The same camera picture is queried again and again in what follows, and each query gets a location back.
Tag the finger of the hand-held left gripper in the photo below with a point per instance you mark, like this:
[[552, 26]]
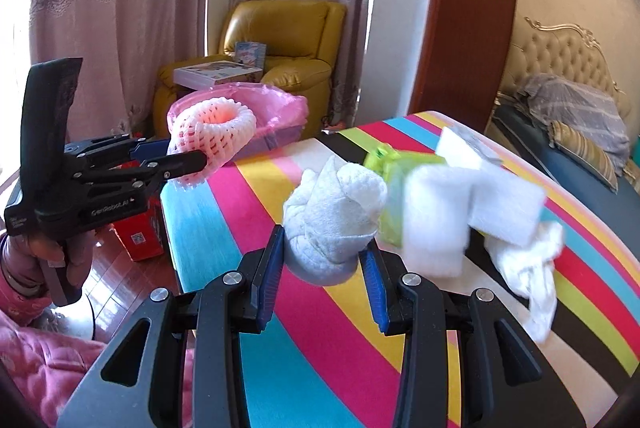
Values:
[[150, 150], [175, 165]]

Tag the white paper towel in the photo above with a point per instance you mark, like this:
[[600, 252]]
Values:
[[535, 258], [330, 218]]

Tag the small blue box on armchair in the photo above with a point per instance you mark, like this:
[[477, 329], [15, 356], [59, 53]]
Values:
[[250, 54]]

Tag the striped colourful tablecloth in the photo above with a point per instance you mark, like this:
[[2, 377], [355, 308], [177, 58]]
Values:
[[325, 358]]

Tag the flat white printed box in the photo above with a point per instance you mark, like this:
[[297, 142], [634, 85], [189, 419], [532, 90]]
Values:
[[215, 75]]

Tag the green plastic wrapper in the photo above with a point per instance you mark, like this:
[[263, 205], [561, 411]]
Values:
[[390, 188]]

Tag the pink quilted clothing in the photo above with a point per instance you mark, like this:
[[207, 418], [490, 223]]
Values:
[[40, 368]]

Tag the person's left hand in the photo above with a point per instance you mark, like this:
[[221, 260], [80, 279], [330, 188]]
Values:
[[80, 258]]

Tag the person's left forearm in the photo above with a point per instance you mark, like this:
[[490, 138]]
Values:
[[20, 293]]

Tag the red shopping bag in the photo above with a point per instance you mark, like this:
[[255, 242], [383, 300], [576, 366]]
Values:
[[142, 233]]

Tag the striped pillow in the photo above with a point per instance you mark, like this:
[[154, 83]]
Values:
[[585, 155]]

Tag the bed with blue sheet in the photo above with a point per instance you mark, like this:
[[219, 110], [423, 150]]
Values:
[[575, 193]]

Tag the white foam block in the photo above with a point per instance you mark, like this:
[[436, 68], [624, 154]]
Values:
[[435, 223]]

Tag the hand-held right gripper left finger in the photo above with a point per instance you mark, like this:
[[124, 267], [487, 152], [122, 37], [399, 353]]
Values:
[[267, 288]]

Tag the yellow leather armchair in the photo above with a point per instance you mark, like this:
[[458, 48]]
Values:
[[290, 28]]

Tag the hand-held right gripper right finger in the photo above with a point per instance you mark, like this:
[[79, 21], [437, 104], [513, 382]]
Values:
[[375, 293]]

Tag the bin with pink plastic bag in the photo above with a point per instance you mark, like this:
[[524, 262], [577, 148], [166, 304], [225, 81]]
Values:
[[280, 118]]

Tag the brown wooden door frame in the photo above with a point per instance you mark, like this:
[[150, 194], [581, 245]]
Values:
[[465, 8]]

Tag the beige tufted headboard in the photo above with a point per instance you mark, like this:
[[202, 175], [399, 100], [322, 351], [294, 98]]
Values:
[[560, 53]]

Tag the white foam sheet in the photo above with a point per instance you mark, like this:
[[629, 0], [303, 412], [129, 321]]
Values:
[[510, 208]]

